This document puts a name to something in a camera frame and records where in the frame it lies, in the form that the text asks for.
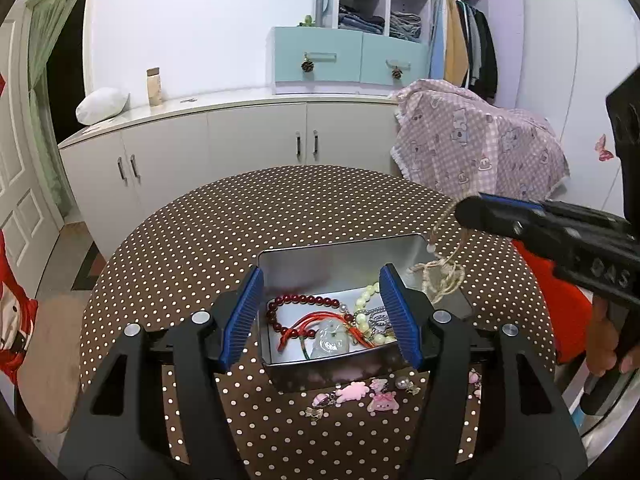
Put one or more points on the white panel door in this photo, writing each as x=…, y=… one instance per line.
x=29, y=228

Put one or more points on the person's right hand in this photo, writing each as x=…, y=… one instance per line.
x=602, y=341

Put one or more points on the pink cat charm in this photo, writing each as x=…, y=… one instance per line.
x=382, y=398

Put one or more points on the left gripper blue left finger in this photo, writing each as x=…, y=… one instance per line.
x=244, y=307

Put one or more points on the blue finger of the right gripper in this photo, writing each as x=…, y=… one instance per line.
x=504, y=203
x=536, y=230

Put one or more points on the white pillow bundle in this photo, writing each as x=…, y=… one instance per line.
x=101, y=104

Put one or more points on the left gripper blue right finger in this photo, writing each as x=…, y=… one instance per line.
x=396, y=299

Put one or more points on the red cat chair cover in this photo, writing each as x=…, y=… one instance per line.
x=18, y=319

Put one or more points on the round wooden stool seat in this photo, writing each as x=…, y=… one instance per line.
x=48, y=380

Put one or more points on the hanging clothes row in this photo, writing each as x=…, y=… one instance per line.
x=461, y=49

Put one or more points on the silver chain jewelry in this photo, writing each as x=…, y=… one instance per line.
x=379, y=321

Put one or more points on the grey metal tin box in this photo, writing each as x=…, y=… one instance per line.
x=343, y=277

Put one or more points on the beige bottle with lid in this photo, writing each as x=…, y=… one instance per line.
x=154, y=86

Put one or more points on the turquoise drawer unit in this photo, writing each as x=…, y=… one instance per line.
x=327, y=60

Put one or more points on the brown polka dot tablecloth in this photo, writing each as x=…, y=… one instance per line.
x=187, y=253

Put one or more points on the pink bunny charm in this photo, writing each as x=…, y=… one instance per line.
x=353, y=392

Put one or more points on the pink butterfly wall sticker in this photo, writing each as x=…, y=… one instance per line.
x=604, y=154

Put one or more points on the red cord jade pendant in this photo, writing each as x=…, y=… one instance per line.
x=323, y=334

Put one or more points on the small silver charm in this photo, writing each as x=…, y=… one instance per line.
x=321, y=401

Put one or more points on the white low sideboard cabinet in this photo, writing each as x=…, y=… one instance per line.
x=124, y=169

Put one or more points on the green door curtain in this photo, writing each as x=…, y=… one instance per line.
x=45, y=28

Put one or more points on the pink checked cloth cover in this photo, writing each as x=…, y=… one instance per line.
x=451, y=140

